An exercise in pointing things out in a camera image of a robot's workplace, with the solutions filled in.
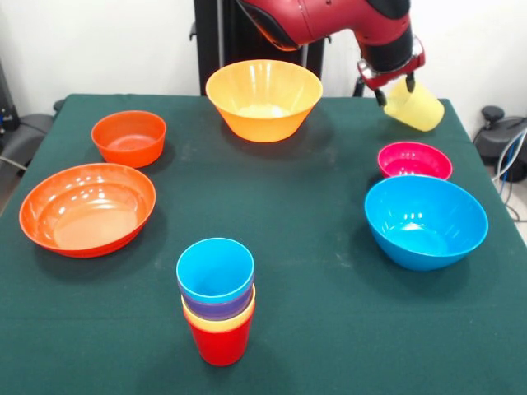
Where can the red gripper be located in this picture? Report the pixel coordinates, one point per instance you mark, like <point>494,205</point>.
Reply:
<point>391,76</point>

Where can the translucent yellow cup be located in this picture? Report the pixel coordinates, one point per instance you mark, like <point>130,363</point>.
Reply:
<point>420,111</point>

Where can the blue cup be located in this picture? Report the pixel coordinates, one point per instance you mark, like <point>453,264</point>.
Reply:
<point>214,267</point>

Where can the purple cup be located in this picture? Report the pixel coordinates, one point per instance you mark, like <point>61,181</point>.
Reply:
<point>214,310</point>

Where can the orange-yellow cup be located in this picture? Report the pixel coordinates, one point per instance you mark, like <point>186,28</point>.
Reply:
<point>218,327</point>

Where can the red cup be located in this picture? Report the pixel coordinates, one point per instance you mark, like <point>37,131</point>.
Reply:
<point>220,347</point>

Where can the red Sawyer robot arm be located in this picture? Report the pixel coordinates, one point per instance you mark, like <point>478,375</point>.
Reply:
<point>329,20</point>

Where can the pink bowl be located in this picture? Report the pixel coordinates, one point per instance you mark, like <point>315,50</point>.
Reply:
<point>413,160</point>

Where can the black stand base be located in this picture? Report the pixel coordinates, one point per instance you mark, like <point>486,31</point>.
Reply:
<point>492,140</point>

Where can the large yellow bowl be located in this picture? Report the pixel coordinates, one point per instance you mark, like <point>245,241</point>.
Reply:
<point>263,119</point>

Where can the large blue bowl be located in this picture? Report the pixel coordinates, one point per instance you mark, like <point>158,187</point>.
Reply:
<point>424,243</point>

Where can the dark green table cloth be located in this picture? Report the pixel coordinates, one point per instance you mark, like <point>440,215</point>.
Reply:
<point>288,205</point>

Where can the small orange bowl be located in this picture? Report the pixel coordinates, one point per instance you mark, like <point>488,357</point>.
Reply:
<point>127,152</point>

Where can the large shallow orange bowl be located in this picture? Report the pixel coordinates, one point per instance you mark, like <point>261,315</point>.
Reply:
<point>86,214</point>

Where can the grey stand base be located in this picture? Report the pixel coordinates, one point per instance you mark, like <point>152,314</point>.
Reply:
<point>29,131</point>

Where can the black equipment rack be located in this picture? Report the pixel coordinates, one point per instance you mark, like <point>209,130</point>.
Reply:
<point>6,107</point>

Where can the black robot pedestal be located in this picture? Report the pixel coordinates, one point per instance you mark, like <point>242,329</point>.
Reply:
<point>214,41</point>

